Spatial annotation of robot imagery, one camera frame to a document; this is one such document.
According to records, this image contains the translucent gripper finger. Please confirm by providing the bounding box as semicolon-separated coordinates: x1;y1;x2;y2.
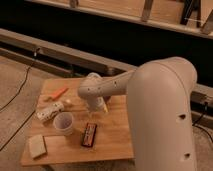
103;103;108;113

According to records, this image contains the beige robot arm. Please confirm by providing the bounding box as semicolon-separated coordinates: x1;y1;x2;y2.
78;57;197;171

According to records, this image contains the black red rectangular box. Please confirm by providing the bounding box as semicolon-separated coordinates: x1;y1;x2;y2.
81;123;97;147

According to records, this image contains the white plastic cup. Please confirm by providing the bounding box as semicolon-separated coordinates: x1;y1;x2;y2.
53;112;74;136

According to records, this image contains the orange handled tool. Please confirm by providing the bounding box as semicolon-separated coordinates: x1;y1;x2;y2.
44;87;69;101

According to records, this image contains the black floor cable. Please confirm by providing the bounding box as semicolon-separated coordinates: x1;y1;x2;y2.
0;47;42;152

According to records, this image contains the black cable at right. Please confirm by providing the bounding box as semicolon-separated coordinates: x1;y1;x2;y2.
191;101;213;144

